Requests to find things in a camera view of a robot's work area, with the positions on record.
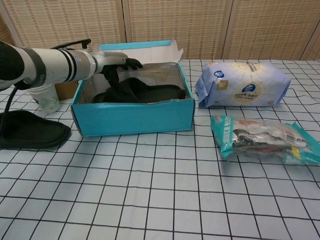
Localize blue checkered tablecloth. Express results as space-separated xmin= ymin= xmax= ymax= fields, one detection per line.
xmin=0 ymin=57 xmax=320 ymax=240

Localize beige woven folding screen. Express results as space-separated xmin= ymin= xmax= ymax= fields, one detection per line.
xmin=0 ymin=0 xmax=320 ymax=62

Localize teal clear snack bag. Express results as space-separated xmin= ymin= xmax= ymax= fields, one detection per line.
xmin=209 ymin=114 xmax=320 ymax=166

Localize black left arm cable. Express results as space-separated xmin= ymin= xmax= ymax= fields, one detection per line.
xmin=0 ymin=38 xmax=92 ymax=141

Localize teal cardboard shoe box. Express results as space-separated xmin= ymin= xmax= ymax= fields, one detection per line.
xmin=70 ymin=39 xmax=195 ymax=137

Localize light blue tissue pack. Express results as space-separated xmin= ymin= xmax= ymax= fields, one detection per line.
xmin=194 ymin=61 xmax=292 ymax=109

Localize stacked white paper cups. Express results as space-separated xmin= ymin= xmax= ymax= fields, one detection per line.
xmin=27 ymin=84 xmax=61 ymax=115

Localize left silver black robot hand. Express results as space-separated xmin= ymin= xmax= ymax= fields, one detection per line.
xmin=91 ymin=51 xmax=144 ymax=89

